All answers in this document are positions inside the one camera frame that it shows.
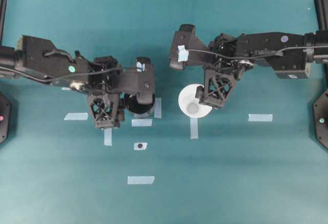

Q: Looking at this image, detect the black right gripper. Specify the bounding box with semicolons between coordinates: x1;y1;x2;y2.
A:
195;34;254;109

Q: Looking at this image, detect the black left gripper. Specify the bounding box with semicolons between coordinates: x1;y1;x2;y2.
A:
86;56;125;129

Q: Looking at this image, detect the white paper cup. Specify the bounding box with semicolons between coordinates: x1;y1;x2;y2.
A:
178;84;212;118

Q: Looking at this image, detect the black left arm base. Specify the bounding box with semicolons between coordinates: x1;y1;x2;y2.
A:
0;93;11;144

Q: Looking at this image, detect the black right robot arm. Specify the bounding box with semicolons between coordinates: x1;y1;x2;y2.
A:
195;30;327;109

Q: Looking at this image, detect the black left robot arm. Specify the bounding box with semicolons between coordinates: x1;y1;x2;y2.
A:
1;35;125;129

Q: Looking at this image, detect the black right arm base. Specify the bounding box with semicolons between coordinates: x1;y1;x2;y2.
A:
312;89;328;149

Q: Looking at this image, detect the blue tape strip below cup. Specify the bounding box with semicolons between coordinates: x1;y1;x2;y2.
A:
190;117;199;139

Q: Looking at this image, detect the blue tape strip by holder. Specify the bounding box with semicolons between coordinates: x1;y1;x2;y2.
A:
154;97;162;119

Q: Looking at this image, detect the blue tape strip under gripper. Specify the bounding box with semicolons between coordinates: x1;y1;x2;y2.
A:
104;128;112;146

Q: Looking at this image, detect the blue tape strip centre horizontal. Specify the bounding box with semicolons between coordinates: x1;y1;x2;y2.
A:
131;118;152;127

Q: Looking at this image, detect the blue tape strip far left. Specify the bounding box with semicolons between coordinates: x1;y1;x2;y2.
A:
64;112;89;121

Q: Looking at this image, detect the tape patch with black dot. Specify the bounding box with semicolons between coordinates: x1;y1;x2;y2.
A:
134;142;148;150

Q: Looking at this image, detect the blue tape strip right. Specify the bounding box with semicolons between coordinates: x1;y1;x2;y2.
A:
248;114;273;122

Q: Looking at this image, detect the blue tape strip bottom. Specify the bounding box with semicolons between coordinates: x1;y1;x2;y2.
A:
127;176;155;185

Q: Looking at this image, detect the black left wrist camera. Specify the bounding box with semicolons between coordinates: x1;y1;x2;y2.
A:
118;57;155;105

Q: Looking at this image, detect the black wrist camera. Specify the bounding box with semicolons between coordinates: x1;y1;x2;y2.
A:
169;24;212;70
118;57;155;105

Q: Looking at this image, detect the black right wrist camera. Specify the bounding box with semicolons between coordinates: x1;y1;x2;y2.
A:
169;24;212;70

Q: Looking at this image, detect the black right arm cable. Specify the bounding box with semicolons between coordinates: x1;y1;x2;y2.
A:
187;45;328;61

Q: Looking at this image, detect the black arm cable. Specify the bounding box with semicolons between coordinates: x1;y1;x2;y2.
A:
0;66;124;83
187;45;328;61

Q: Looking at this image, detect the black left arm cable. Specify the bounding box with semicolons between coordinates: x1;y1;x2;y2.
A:
0;66;124;83

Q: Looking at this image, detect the black right frame rail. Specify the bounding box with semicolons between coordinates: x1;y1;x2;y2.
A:
314;0;327;30

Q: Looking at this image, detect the black frame rail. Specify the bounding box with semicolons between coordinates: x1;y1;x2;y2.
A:
0;0;7;44
314;0;327;30

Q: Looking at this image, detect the black left frame rail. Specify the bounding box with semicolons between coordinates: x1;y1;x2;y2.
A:
0;0;7;44

